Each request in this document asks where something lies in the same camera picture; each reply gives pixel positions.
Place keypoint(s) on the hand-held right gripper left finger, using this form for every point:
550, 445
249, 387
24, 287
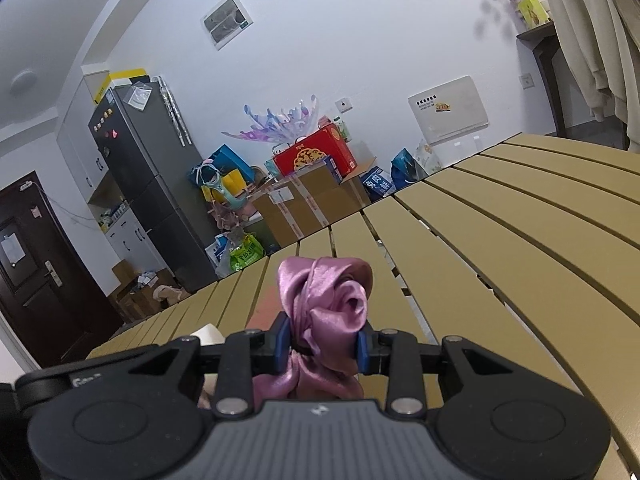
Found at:
282, 342

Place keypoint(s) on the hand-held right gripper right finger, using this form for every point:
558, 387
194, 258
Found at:
363, 355

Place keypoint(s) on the purple satin scrunchie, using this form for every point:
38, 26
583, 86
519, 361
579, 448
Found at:
325, 310

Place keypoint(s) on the small cream object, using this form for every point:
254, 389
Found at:
207, 335

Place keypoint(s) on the green plastic bag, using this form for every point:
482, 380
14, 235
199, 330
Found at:
247, 254

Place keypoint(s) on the dark brown door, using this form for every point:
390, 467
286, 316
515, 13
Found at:
45, 285

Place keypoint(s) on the blue white plastic package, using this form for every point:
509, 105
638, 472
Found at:
219, 251

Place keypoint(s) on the small open cardboard box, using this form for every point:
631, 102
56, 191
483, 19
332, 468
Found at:
140, 290

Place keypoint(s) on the teal ribbon bag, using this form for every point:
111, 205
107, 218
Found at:
220, 192

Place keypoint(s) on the yellow gift bag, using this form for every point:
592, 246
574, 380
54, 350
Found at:
232, 181

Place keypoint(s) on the blue white carton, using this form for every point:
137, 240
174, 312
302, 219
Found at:
377, 182

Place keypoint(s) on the tan folding table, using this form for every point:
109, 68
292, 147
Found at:
500, 235

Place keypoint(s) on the blue shopping bag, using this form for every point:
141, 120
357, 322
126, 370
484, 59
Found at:
405, 170

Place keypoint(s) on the red gift box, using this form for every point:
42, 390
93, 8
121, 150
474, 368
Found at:
312, 152

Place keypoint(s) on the white green bag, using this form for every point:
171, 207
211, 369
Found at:
429, 157

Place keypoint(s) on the grey refrigerator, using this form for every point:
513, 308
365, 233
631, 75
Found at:
150, 175

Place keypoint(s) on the iridescent foil decoration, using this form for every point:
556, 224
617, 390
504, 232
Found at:
275, 125

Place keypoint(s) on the shiny wrapping paper roll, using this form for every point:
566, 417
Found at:
176, 110

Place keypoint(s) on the round ceiling light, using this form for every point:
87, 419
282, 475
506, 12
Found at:
23, 81

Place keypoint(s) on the yellow white box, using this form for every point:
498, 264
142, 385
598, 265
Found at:
125, 74

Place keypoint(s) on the dark wooden side table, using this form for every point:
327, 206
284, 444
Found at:
547, 55

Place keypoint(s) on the cream coat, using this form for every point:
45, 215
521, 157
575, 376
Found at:
585, 35

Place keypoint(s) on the white wall-mounted cover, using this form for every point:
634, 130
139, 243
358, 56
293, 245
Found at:
450, 110

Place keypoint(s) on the white wall outlet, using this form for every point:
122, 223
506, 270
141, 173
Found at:
527, 81

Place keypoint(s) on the grey white wall panel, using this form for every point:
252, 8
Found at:
227, 20

